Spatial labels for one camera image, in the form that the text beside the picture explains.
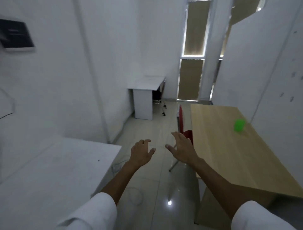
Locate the red chair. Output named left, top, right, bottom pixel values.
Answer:
left=169, top=104, right=194, bottom=172

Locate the green plastic cup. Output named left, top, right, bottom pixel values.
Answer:
left=234, top=119, right=247, bottom=133

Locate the person's right forearm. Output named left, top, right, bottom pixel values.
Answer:
left=186, top=157, right=297, bottom=230

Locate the light wooden table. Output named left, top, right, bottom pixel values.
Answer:
left=190, top=104, right=303, bottom=225

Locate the glass door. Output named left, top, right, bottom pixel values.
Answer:
left=176, top=0, right=232, bottom=102

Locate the small white desk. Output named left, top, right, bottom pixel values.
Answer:
left=127, top=76, right=166, bottom=120

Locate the person's left forearm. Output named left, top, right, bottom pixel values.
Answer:
left=56, top=160, right=142, bottom=230

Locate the black office chair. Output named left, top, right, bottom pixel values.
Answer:
left=152, top=81, right=167, bottom=116

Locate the person's left hand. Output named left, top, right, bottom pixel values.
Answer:
left=128, top=139, right=156, bottom=168

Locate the person's right hand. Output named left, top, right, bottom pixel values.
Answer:
left=165, top=132, right=200, bottom=165

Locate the black wall panel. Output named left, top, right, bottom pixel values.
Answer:
left=0, top=19, right=36, bottom=52

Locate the large white table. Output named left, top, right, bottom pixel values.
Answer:
left=0, top=136, right=122, bottom=230

